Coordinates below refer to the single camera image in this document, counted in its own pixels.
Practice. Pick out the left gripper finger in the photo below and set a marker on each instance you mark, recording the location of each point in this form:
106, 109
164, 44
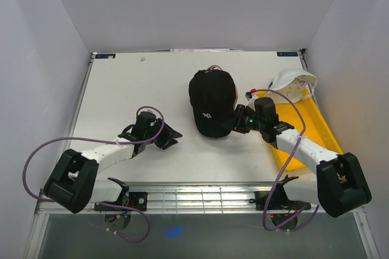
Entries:
171, 134
169, 144

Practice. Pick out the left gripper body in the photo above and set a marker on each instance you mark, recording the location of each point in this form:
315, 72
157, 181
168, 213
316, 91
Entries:
164, 137

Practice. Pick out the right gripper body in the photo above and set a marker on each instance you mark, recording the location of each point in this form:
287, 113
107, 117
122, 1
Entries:
245, 120

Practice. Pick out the black cap white logo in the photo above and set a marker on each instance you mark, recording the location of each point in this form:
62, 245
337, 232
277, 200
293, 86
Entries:
212, 95

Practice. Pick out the pink cap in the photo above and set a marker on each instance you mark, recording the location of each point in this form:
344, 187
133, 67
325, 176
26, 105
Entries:
214, 67

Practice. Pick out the beige cap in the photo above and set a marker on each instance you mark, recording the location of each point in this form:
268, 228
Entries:
236, 95

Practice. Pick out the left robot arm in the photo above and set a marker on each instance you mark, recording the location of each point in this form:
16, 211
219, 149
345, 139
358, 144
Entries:
74, 181

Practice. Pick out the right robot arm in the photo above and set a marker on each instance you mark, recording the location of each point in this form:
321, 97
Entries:
339, 185

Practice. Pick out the yellow plastic tray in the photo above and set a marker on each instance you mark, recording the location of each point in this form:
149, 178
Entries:
307, 117

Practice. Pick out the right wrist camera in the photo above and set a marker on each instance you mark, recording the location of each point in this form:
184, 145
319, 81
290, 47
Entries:
251, 96

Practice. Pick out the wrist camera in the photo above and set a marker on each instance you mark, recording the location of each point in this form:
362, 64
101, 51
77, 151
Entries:
251, 96
151, 111

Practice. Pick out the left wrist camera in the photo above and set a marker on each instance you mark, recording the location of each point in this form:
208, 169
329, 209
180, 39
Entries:
151, 111

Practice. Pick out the aluminium table rail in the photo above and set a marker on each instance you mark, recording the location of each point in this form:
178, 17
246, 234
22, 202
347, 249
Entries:
181, 198

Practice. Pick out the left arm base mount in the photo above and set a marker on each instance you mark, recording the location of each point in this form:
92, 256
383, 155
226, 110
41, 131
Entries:
136, 200

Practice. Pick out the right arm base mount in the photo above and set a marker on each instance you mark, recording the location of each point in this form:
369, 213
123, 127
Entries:
277, 202

